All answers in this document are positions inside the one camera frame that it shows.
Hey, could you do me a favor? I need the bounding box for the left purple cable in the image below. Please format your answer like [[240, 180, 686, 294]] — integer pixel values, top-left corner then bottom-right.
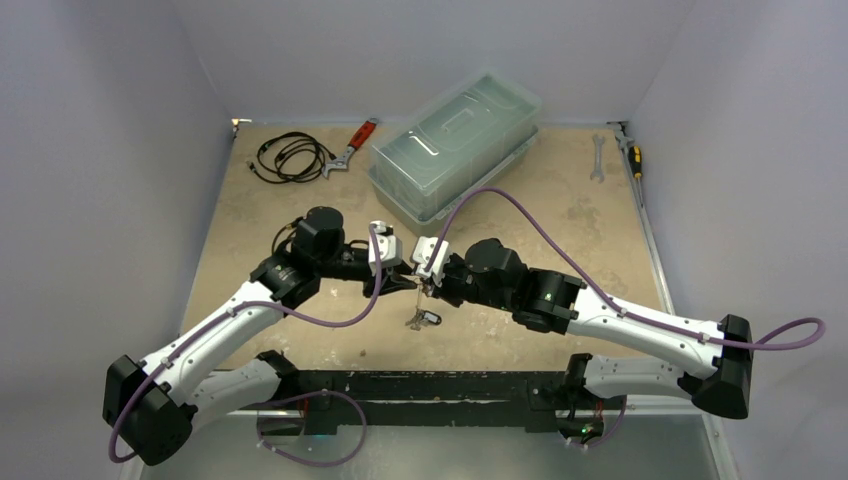
[[108, 225, 386, 465]]

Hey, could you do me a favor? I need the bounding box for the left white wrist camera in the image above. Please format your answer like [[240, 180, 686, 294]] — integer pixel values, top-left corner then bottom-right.
[[368, 220, 403, 276]]

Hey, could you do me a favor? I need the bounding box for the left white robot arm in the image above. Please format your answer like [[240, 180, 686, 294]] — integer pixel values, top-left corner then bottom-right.
[[103, 206, 428, 465]]

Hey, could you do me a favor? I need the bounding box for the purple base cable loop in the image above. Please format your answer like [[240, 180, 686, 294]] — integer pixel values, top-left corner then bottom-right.
[[255, 388, 370, 468]]

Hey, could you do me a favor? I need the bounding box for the black looped cable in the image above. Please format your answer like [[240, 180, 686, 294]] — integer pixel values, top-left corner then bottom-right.
[[271, 221, 299, 256]]

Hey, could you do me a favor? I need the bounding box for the silver open-end spanner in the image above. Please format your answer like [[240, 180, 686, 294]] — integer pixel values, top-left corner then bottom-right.
[[589, 134, 605, 183]]

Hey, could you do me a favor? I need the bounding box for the coiled black cable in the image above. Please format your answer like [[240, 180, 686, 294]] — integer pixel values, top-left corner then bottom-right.
[[248, 131, 336, 185]]

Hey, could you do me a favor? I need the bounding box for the clear plastic storage box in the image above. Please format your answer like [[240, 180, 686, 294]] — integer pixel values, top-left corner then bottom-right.
[[368, 72, 542, 236]]

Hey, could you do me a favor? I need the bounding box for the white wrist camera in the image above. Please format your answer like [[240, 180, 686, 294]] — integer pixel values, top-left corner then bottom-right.
[[410, 236, 451, 275], [368, 220, 403, 276]]

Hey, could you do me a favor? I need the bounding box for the red handled adjustable wrench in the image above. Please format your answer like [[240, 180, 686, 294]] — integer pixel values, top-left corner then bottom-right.
[[321, 117, 380, 179]]

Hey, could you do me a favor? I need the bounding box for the white oval keyring holder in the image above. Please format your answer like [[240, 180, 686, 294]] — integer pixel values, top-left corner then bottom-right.
[[403, 266, 442, 331]]

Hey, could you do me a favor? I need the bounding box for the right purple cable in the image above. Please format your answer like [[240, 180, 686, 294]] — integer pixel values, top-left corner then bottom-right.
[[423, 186, 828, 352]]

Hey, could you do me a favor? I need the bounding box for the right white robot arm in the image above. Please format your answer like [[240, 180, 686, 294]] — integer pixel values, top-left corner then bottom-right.
[[410, 237, 753, 420]]

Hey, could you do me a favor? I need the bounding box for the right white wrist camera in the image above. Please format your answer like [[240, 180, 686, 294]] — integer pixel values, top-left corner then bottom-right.
[[410, 236, 451, 275]]

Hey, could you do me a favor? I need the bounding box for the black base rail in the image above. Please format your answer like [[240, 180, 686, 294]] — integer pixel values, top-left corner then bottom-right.
[[277, 370, 596, 433]]

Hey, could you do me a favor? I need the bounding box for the yellow black screwdriver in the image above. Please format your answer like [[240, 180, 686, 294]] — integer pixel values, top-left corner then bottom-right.
[[628, 145, 644, 207]]

